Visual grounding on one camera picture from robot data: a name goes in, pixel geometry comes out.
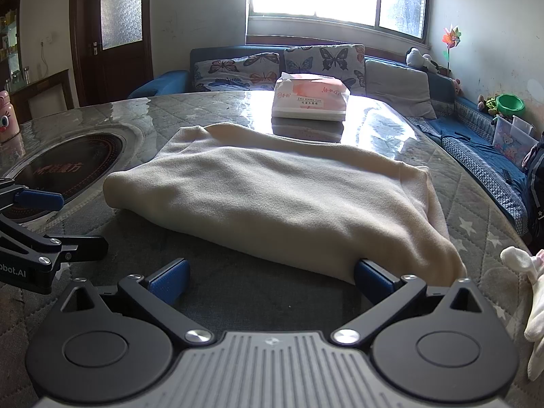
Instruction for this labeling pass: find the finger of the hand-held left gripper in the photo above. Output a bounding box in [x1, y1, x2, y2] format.
[0, 176, 65, 224]
[0, 215, 109, 279]

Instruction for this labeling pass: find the glass display shelf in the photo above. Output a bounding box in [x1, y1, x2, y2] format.
[0, 0, 22, 94]

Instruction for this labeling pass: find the colourful pinwheel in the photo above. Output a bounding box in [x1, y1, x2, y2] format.
[441, 25, 462, 73]

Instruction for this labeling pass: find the black and white plush toy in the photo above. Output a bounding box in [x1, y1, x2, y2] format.
[405, 47, 440, 73]

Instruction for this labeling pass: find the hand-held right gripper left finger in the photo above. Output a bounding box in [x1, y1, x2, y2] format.
[59, 258, 215, 346]

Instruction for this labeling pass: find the blue sofa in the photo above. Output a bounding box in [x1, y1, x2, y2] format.
[127, 45, 536, 239]

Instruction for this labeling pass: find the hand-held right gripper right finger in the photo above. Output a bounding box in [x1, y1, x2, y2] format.
[331, 258, 500, 346]

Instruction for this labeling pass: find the brown wooden door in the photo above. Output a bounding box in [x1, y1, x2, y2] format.
[70, 0, 154, 94]

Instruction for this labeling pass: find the tissue pack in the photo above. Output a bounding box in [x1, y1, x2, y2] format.
[271, 72, 350, 122]

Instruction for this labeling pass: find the cream knit garment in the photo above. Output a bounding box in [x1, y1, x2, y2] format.
[103, 122, 468, 287]

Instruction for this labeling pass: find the butterfly print cushion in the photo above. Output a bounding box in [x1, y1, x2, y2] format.
[193, 52, 281, 93]
[284, 45, 366, 94]

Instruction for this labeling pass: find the round built-in cooktop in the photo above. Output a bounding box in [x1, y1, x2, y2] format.
[0, 133, 145, 224]

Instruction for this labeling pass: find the pink cartoon cup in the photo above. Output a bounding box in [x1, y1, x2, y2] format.
[0, 89, 20, 143]

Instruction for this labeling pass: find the white cloth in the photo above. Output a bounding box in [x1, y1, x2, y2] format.
[500, 246, 544, 381]

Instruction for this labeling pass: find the grey cushion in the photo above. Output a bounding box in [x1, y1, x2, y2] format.
[364, 58, 438, 120]

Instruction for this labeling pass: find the clear plastic storage box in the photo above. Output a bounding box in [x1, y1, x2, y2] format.
[493, 115, 540, 166]

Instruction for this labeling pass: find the green plastic bowl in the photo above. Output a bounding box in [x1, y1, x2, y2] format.
[496, 94, 525, 115]

